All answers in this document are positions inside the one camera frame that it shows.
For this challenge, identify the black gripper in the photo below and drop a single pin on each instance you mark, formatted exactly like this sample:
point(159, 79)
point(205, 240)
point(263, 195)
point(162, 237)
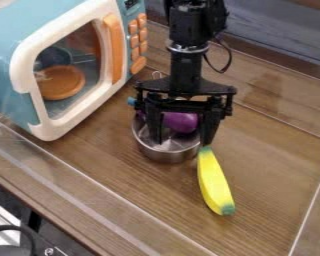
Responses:
point(186, 83)

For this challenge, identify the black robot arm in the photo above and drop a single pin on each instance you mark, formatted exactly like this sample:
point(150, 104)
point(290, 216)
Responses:
point(197, 21)

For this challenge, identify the silver metal pot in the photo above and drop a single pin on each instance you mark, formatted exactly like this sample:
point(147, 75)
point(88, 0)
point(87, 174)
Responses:
point(178, 147)

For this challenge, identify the yellow toy banana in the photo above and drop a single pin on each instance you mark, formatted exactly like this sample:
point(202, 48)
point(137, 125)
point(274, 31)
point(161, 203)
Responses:
point(213, 182)

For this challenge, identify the purple toy eggplant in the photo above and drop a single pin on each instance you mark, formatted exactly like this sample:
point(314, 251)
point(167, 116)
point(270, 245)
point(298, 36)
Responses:
point(181, 122)

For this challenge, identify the orange plate in microwave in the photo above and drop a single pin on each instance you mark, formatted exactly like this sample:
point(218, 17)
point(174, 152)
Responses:
point(60, 81)

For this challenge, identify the blue toy microwave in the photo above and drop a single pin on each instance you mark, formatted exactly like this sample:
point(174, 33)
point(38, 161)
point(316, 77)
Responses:
point(98, 35)

